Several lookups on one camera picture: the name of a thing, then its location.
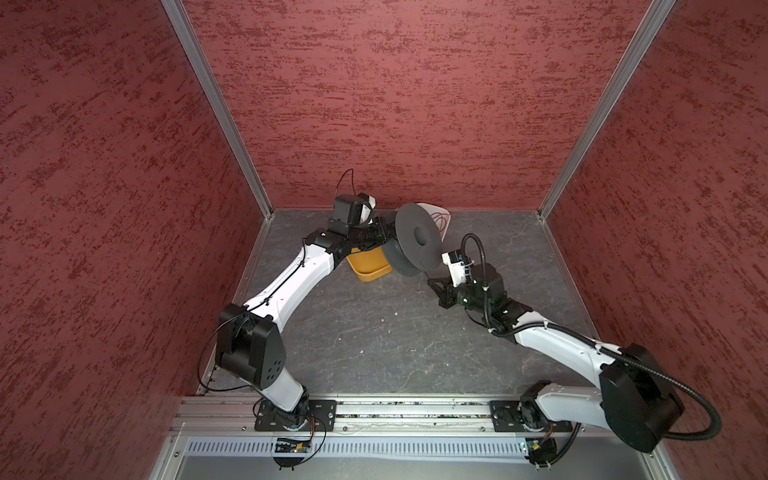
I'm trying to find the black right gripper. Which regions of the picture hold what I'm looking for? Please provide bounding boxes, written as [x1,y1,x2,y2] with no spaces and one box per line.
[427,274,490,314]

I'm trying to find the grey perforated cable spool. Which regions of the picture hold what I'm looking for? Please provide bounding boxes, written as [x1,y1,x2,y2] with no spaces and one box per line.
[382,203,443,277]

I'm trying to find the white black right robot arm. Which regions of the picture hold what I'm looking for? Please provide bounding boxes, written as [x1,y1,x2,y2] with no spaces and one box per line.
[427,267,684,453]

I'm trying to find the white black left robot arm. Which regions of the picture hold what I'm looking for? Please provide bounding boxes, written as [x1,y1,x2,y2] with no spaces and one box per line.
[214,215,395,423]

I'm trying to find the yellow plastic tray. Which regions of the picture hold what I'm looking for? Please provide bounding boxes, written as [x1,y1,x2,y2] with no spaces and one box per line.
[347,247,393,283]

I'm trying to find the white plastic tray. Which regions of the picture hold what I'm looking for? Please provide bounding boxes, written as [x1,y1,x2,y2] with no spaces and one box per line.
[419,203,451,241]

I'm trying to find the right small circuit board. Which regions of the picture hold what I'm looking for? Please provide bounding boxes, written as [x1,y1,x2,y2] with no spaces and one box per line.
[526,438,558,468]

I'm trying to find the small circuit board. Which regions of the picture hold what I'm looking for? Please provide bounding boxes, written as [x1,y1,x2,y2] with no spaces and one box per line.
[272,437,313,467]
[526,438,558,468]

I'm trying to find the left small circuit board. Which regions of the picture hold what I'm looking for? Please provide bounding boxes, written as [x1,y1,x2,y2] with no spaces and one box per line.
[272,437,313,467]

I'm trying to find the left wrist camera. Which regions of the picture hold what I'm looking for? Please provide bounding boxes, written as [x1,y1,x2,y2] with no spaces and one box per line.
[328,193,377,235]

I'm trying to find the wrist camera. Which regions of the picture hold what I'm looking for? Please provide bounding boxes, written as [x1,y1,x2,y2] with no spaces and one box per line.
[328,193,377,235]
[442,249,472,287]

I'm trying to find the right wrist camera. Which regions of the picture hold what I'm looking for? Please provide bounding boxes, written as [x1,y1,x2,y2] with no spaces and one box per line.
[442,249,472,287]

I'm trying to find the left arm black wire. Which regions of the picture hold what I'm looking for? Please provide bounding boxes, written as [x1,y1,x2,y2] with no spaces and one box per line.
[196,168,358,394]

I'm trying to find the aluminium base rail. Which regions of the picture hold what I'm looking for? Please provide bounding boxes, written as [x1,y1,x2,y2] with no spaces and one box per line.
[171,395,545,436]

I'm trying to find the black corrugated cable conduit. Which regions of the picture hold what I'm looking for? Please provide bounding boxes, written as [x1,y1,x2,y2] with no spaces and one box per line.
[459,232,724,443]

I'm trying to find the aluminium corner post left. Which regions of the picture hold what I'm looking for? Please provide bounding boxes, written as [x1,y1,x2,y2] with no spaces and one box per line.
[161,0,274,221]

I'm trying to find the aluminium corner post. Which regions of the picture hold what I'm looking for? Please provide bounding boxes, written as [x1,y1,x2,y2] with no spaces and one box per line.
[161,0,274,221]
[538,0,676,223]

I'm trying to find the aluminium corner post right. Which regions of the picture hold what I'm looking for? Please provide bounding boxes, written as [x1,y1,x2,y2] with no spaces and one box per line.
[538,0,676,223]

